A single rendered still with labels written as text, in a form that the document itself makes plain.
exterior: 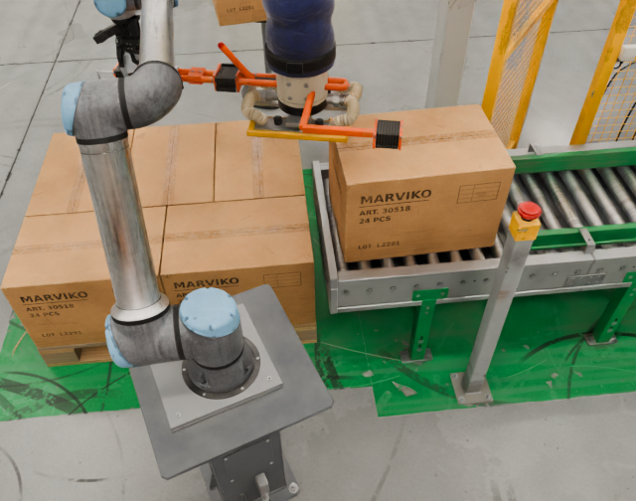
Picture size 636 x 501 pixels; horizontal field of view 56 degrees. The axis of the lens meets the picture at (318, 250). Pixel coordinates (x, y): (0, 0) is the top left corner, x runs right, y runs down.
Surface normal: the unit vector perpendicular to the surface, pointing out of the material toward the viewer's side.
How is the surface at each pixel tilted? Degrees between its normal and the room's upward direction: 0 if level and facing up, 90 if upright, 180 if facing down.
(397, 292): 90
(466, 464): 0
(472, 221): 90
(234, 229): 0
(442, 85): 90
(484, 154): 0
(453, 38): 90
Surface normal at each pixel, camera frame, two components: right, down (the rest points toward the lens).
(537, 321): -0.01, -0.69
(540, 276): 0.10, 0.72
